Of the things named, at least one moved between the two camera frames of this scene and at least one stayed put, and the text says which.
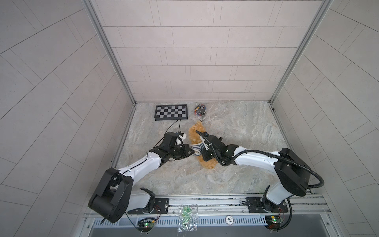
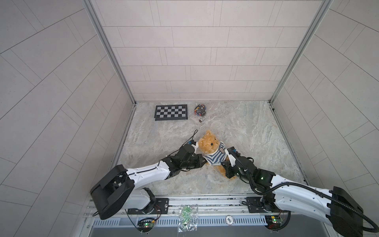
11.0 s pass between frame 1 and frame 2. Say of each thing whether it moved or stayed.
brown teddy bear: moved
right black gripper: moved
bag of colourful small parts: stayed
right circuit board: stayed
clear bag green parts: stayed
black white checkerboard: stayed
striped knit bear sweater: moved
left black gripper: moved
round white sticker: stayed
